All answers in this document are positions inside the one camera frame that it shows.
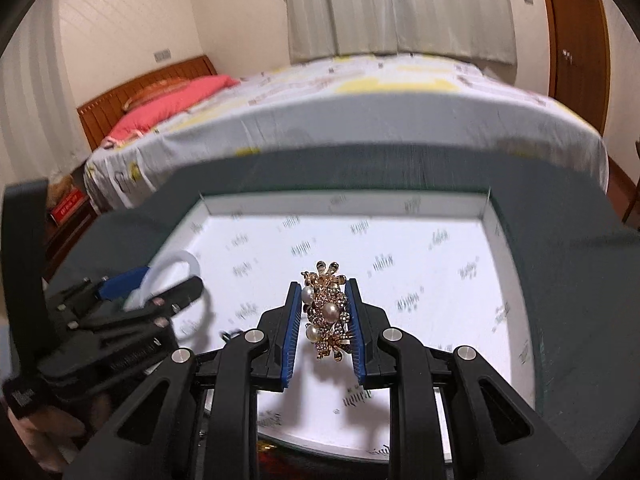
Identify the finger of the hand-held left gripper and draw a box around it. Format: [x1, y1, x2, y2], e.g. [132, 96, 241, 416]
[65, 276, 206, 342]
[47, 267, 152, 312]

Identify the wooden chair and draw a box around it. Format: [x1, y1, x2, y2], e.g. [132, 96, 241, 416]
[621, 139, 640, 228]

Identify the wooden headboard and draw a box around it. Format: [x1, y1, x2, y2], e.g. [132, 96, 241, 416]
[77, 55, 218, 152]

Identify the red pillow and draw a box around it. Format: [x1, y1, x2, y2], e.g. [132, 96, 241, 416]
[106, 75, 241, 145]

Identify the person's left hand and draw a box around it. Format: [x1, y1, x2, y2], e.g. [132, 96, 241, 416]
[9, 394, 90, 472]

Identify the brown plush toy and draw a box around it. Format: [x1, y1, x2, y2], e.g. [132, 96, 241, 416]
[46, 174, 72, 200]

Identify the wooden door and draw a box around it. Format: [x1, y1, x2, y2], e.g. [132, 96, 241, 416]
[536, 0, 612, 137]

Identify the gold pearl brooch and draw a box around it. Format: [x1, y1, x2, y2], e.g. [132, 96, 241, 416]
[300, 260, 357, 362]

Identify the white window curtain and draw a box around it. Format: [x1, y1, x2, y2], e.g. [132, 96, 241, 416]
[282, 0, 518, 67]

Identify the dark grey tablecloth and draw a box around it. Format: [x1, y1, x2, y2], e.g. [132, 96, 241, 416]
[42, 144, 640, 480]

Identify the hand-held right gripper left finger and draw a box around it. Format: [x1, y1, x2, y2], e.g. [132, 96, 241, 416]
[65, 280, 306, 480]

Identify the white-lined jewelry tray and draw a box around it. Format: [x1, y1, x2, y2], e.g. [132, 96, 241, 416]
[122, 187, 545, 462]

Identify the white striped side curtain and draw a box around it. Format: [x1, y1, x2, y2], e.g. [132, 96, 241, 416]
[0, 7, 67, 188]

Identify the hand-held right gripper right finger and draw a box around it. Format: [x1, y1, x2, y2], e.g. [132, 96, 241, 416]
[344, 279, 591, 480]

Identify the bed with patterned sheet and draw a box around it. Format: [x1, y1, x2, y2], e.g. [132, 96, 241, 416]
[82, 52, 611, 211]

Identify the orange cushion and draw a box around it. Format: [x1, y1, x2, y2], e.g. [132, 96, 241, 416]
[122, 80, 201, 112]

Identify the wooden nightstand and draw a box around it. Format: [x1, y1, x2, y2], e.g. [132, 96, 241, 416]
[44, 194, 99, 282]

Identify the white jade bangle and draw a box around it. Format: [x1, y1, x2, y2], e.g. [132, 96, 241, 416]
[134, 250, 203, 311]

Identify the flat red box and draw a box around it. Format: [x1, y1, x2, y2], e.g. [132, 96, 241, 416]
[50, 190, 87, 224]

